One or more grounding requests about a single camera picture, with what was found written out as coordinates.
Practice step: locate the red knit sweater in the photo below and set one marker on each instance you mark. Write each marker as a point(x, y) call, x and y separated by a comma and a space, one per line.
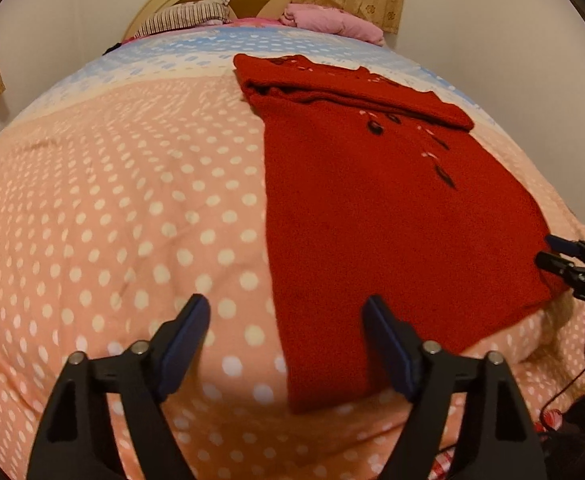
point(373, 188)

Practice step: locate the polka dot bed cover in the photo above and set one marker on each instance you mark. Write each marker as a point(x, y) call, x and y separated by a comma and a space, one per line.
point(139, 181)

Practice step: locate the striped pillow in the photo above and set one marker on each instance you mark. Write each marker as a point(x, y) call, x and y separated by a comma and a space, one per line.
point(183, 16)

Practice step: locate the pink bed sheet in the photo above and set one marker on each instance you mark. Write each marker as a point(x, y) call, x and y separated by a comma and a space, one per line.
point(240, 22)

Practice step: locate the pink pillow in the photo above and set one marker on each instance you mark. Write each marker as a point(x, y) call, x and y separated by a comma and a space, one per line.
point(331, 21)

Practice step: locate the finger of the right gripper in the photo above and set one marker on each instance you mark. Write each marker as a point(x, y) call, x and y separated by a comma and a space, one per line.
point(559, 266)
point(570, 248)

